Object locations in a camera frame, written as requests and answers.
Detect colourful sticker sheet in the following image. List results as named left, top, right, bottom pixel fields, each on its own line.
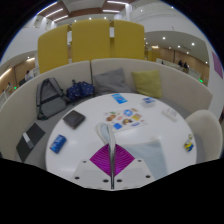
left=103, top=107, right=148, bottom=132

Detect grey backpack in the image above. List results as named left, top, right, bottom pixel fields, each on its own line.
left=35, top=77, right=69, bottom=120

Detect grey cushion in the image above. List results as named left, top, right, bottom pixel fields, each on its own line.
left=92, top=68, right=133, bottom=97

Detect beige curved sofa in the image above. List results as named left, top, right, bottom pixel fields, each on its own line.
left=0, top=58, right=214, bottom=164

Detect navy blue patterned bag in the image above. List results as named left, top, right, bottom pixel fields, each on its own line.
left=65, top=79, right=96, bottom=102

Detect white upholstered chair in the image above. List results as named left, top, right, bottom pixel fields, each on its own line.
left=185, top=109, right=224, bottom=164

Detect yellow partition panel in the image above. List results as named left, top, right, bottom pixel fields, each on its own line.
left=109, top=19, right=146, bottom=61
left=37, top=23, right=72, bottom=74
left=70, top=18, right=112, bottom=64

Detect yellow-green cushion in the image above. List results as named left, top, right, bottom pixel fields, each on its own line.
left=131, top=69, right=163, bottom=99

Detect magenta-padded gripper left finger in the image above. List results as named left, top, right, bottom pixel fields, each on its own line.
left=73, top=143, right=113, bottom=188

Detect small white and blue box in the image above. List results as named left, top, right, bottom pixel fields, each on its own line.
left=141, top=96, right=156, bottom=107

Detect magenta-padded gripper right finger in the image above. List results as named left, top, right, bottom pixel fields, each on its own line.
left=114, top=143, right=157, bottom=188

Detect black laptop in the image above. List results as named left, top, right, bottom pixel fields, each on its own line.
left=15, top=122, right=47, bottom=163

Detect light blue towel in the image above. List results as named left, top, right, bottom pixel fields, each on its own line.
left=95, top=121, right=168, bottom=190

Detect blue card box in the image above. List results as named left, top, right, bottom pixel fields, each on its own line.
left=49, top=133, right=68, bottom=154

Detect pink wall panel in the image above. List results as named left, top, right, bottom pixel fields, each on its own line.
left=211, top=51, right=224, bottom=80

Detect ceiling strip lights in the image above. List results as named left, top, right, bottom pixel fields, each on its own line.
left=36, top=0, right=134, bottom=23

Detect blue card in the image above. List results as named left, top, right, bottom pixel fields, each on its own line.
left=111, top=93, right=128, bottom=105

